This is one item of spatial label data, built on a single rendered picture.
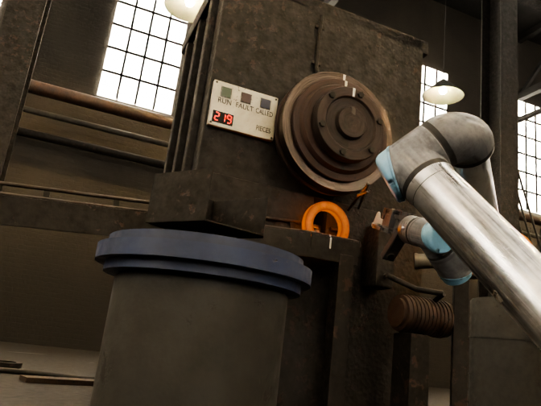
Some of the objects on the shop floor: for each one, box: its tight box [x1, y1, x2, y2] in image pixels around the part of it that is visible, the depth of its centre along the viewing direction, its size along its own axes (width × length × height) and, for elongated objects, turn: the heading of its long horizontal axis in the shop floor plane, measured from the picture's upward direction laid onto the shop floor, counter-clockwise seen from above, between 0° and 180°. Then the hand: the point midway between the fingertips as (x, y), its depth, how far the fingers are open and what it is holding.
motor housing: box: [387, 294, 454, 406], centre depth 179 cm, size 13×22×54 cm, turn 136°
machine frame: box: [163, 0, 428, 406], centre depth 234 cm, size 73×108×176 cm
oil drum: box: [468, 297, 541, 406], centre depth 412 cm, size 59×59×89 cm
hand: (374, 226), depth 187 cm, fingers closed
